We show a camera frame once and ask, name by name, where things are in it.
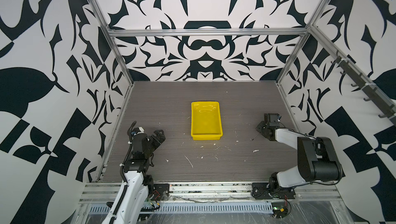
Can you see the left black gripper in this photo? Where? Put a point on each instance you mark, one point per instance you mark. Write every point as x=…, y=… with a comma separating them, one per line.
x=160, y=137

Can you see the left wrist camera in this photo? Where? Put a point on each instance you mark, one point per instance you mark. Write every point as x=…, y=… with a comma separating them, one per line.
x=136, y=131

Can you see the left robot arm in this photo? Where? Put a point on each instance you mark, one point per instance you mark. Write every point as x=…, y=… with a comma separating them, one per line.
x=137, y=185

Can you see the white slotted cable duct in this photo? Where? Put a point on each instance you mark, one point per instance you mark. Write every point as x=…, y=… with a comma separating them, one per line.
x=210, y=207

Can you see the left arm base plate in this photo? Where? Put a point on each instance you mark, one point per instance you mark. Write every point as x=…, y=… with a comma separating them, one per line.
x=159, y=191

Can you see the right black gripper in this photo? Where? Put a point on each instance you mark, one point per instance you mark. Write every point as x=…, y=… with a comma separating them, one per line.
x=259, y=127

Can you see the yellow plastic bin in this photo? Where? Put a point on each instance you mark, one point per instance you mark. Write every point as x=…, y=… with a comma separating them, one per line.
x=206, y=122

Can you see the black wall hook rack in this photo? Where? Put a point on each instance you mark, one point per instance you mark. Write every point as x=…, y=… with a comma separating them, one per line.
x=363, y=83

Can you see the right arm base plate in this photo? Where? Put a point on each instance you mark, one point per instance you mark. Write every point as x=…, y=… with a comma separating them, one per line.
x=263, y=191

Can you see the green lit circuit board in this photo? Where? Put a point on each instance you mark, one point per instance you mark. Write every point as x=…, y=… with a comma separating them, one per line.
x=281, y=209

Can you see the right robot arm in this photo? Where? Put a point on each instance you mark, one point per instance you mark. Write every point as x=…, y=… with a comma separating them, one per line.
x=317, y=161

